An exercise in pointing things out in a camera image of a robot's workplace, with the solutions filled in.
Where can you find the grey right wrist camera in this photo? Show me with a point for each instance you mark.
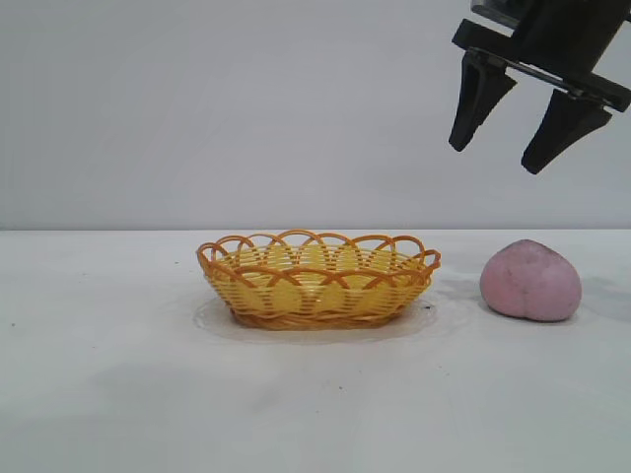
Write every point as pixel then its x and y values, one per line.
pixel 493 9

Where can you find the pink peach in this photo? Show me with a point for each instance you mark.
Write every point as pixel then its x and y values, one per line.
pixel 530 283

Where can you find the yellow woven wicker basket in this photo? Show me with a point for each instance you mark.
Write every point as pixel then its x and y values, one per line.
pixel 315 295

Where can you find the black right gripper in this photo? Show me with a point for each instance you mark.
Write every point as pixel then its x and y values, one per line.
pixel 562 39

